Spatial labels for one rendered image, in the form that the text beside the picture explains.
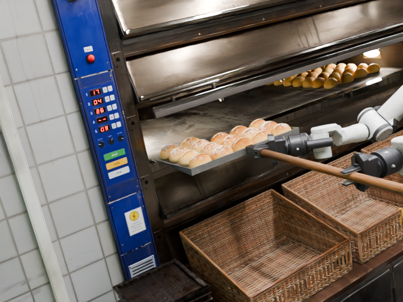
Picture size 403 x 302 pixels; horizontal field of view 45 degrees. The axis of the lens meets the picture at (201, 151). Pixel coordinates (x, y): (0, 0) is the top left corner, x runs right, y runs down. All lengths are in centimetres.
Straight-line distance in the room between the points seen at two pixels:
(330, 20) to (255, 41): 50
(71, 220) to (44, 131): 36
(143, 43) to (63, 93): 38
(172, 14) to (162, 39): 11
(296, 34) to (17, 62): 132
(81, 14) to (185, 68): 49
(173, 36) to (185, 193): 68
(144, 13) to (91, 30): 24
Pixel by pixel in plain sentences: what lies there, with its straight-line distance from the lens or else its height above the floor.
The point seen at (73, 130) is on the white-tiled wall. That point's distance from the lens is 189.
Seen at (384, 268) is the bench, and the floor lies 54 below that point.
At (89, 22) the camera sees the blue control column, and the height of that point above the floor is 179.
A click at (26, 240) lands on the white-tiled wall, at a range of 194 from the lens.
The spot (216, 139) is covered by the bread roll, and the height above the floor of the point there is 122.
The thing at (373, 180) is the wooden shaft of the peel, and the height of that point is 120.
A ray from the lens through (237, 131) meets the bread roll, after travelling 212.
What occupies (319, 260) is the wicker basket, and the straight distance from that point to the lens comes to 205.
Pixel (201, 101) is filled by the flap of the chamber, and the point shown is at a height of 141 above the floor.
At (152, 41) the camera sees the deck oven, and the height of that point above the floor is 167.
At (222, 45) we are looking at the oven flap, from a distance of 220.
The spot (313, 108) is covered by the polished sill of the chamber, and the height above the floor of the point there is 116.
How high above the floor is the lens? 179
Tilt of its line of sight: 17 degrees down
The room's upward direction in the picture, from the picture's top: 11 degrees counter-clockwise
